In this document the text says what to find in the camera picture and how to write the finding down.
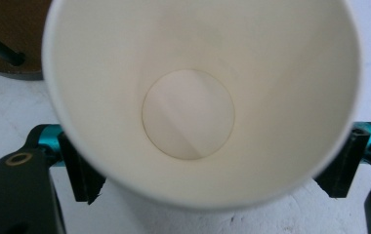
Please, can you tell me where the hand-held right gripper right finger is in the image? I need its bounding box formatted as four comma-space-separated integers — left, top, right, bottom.
313, 121, 371, 199

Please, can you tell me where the brown cup holder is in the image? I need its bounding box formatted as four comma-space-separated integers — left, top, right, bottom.
0, 0, 53, 81

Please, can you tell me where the white paper cup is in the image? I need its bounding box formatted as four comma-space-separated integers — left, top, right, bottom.
41, 0, 362, 211

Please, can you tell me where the white foam mat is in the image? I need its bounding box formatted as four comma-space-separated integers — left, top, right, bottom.
0, 0, 371, 234

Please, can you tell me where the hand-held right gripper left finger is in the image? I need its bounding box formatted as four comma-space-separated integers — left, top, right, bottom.
26, 124, 107, 207

